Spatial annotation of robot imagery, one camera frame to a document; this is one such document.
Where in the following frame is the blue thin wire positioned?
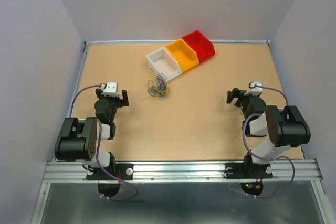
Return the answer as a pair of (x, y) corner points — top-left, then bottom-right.
(147, 76), (169, 97)

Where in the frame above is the yellow thin wire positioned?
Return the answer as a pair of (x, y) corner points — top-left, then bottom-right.
(143, 82), (171, 100)

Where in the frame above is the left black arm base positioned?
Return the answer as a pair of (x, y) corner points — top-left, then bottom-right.
(85, 163), (134, 181)

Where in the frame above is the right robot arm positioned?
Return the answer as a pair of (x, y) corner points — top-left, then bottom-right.
(226, 82), (311, 177)

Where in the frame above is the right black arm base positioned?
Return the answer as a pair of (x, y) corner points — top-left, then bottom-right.
(224, 162), (273, 179)

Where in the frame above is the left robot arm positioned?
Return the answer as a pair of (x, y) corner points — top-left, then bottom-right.
(54, 88), (129, 179)

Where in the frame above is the white plastic bin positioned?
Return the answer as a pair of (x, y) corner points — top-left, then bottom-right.
(146, 47), (182, 82)

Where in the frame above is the red plastic bin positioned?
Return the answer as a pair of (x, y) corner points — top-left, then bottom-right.
(182, 30), (215, 64)

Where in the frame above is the yellow plastic bin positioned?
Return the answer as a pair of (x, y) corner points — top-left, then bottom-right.
(165, 38), (199, 73)

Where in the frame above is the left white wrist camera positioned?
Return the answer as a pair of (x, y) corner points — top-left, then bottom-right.
(101, 82), (119, 97)

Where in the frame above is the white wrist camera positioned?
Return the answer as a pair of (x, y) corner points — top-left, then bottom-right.
(101, 82), (119, 97)
(244, 81), (263, 97)

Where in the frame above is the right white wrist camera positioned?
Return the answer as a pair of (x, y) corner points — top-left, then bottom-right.
(244, 81), (263, 97)

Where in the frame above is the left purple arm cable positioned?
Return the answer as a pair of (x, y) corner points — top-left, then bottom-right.
(70, 84), (139, 201)

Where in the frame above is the aluminium front rail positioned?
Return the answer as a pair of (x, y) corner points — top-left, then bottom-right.
(42, 159), (323, 184)

